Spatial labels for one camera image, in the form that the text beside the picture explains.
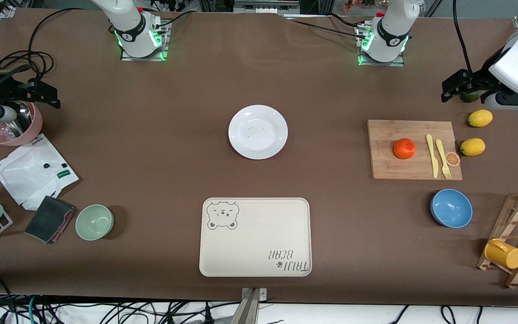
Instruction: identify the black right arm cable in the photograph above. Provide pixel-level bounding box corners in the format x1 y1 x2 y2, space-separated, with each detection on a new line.
0 8 84 90

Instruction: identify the yellow mug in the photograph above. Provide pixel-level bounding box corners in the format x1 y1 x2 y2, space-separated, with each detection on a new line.
484 238 518 270

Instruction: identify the orange fruit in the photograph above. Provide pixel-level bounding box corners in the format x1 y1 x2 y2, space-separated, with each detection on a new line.
393 138 417 160

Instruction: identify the wooden cutting board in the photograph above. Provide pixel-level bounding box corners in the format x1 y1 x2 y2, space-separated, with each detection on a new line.
367 119 463 181

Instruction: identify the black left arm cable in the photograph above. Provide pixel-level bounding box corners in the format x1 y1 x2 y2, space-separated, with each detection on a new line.
452 0 473 75

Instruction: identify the cream bear print tray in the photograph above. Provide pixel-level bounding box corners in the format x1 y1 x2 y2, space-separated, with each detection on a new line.
199 197 313 277

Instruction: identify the yellow plastic fork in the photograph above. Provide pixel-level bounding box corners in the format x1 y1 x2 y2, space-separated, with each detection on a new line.
435 139 452 180

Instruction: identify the blue bowl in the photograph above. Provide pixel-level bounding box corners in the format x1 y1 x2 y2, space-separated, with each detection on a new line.
430 189 473 229

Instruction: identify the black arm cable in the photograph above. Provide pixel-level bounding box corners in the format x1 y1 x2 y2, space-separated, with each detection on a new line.
452 0 473 75
0 8 84 90

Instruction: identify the yellow plastic knife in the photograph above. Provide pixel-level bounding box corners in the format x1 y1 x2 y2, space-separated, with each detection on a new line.
425 134 439 179

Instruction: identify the yellow lemon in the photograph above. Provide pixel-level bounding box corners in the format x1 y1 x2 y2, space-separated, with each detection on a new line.
468 109 494 128
460 138 486 157

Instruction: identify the black left base cable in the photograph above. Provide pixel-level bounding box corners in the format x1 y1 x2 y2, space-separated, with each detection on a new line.
286 17 364 39

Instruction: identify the black base cable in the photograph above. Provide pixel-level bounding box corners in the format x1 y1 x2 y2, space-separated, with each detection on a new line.
153 10 196 35
286 17 364 39

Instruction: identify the grey metal bar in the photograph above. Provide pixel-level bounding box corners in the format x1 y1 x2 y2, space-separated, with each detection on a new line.
230 288 260 324

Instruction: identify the small metal table bracket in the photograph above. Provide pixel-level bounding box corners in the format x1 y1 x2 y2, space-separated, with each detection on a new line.
241 288 268 301

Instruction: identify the dark grey folded cloth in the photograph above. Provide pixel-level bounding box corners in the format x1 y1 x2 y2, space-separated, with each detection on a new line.
24 195 76 244

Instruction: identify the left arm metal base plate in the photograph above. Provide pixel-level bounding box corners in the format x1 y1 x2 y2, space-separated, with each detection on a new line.
356 22 406 67

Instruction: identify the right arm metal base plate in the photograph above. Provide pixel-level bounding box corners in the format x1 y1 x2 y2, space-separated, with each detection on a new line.
121 20 170 62

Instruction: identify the white round plate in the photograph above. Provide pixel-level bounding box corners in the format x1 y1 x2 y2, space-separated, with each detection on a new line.
228 104 289 160

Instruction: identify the teal cable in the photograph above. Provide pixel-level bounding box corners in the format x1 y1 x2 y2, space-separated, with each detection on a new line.
28 295 40 324

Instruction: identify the light green bowl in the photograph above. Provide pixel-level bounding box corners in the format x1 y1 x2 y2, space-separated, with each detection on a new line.
75 204 115 241

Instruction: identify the black cable bundle under table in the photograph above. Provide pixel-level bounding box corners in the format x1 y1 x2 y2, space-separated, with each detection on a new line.
0 270 241 324

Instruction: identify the metal scoop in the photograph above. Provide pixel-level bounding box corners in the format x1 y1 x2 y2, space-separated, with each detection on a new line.
0 101 35 136

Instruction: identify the black right base cable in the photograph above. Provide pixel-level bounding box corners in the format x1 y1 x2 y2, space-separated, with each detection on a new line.
153 10 196 35

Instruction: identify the white plastic bag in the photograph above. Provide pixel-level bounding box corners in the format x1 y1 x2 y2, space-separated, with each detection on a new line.
0 134 80 211

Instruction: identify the pink bowl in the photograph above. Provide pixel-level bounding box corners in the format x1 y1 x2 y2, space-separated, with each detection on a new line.
0 101 43 146

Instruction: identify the colourful toy pile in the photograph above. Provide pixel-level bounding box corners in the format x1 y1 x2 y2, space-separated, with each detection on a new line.
342 0 377 12

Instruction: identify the silver aluminium frame beam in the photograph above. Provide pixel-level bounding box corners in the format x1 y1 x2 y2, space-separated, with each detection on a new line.
233 0 301 14

